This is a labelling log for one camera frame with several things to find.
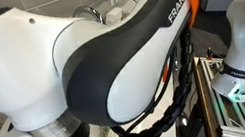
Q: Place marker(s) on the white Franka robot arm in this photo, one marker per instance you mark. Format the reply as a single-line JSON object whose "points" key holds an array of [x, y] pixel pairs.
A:
{"points": [[26, 61]]}

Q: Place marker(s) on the tall chrome faucet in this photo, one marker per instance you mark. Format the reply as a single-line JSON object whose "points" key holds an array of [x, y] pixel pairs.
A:
{"points": [[88, 11]]}

